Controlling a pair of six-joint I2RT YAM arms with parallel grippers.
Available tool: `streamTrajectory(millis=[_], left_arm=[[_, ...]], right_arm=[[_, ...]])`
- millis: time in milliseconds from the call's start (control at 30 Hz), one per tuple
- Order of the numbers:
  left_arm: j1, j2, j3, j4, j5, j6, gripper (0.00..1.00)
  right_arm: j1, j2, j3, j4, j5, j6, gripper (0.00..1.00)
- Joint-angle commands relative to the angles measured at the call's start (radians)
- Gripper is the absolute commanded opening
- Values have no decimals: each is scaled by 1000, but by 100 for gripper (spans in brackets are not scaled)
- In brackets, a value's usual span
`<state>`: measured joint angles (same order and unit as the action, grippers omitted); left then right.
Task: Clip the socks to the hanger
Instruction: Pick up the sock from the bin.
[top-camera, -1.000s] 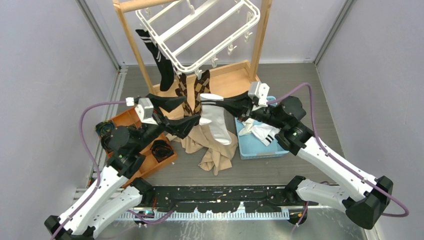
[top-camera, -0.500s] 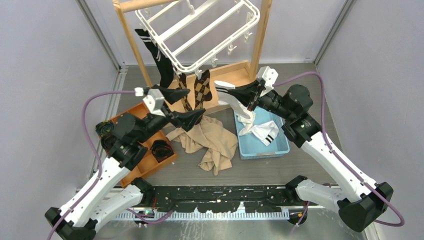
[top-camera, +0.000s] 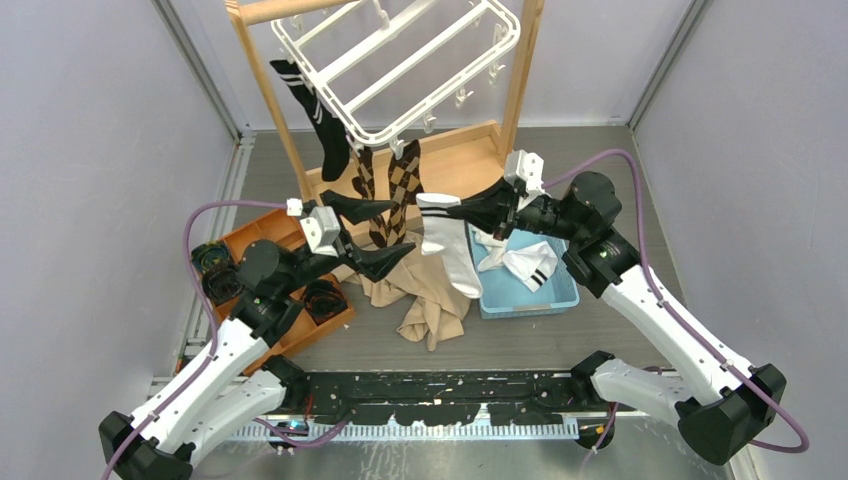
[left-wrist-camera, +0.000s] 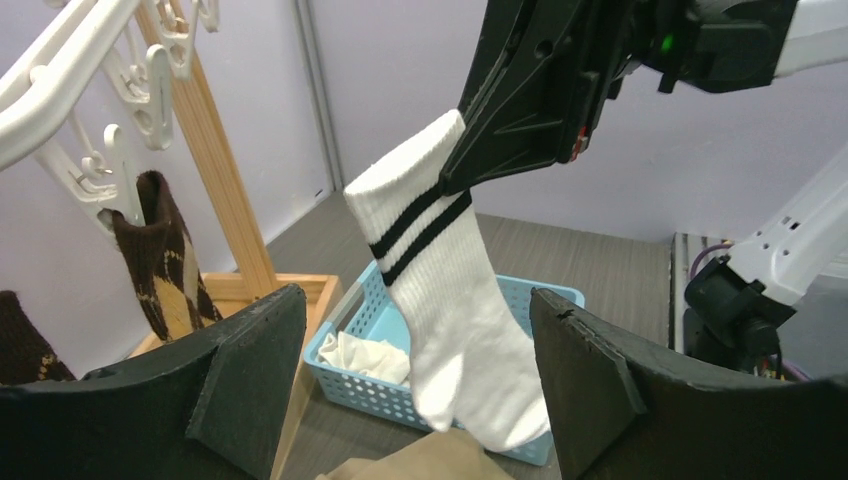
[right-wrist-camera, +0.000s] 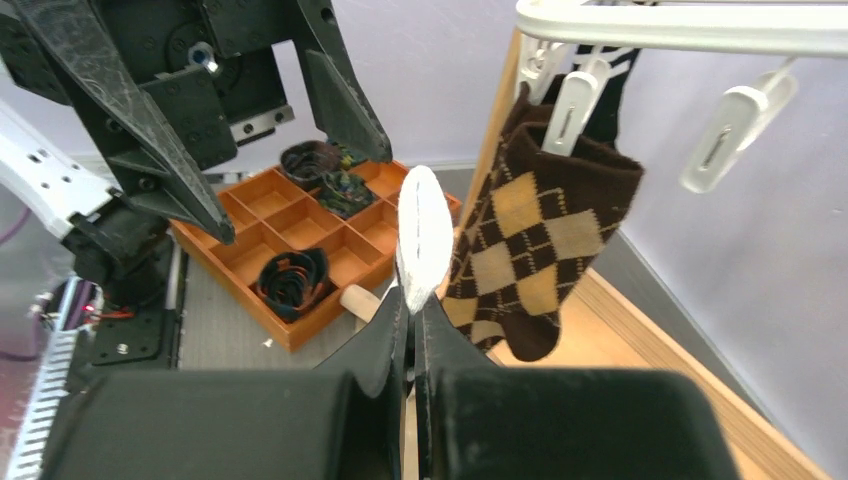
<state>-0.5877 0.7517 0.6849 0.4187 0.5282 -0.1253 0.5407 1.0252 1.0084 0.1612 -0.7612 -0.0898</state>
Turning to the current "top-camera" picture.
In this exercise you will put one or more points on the rolled black sock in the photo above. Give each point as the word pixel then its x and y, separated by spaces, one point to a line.
pixel 323 301

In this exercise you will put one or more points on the brown argyle sock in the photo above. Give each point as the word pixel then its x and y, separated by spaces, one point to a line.
pixel 404 181
pixel 364 184

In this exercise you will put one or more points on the beige crumpled cloth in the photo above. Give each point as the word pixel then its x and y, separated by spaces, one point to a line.
pixel 438 310

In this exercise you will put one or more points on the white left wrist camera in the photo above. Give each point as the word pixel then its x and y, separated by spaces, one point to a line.
pixel 319 224

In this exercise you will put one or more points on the white black-striped sock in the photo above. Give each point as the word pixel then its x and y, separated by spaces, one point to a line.
pixel 446 237
pixel 533 265

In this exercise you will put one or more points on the light blue plastic basket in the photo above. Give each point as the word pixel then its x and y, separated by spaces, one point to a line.
pixel 505 296

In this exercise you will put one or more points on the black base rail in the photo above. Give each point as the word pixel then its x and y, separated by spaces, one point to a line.
pixel 439 398

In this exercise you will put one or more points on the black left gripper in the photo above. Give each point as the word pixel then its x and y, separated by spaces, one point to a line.
pixel 373 263

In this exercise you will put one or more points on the rolled dark green sock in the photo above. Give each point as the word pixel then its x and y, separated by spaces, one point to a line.
pixel 221 283

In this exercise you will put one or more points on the rolled dark patterned sock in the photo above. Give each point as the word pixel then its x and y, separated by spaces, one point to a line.
pixel 209 256

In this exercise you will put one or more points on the wooden hanger stand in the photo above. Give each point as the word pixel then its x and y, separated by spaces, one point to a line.
pixel 462 161

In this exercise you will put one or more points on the white plastic clip hanger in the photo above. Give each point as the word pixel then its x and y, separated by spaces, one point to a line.
pixel 381 71

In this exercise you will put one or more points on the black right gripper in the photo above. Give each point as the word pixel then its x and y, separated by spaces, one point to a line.
pixel 493 209

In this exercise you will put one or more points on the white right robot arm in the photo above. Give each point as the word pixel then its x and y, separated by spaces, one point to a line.
pixel 719 401

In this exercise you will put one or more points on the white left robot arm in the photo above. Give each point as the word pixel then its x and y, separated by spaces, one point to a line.
pixel 236 377

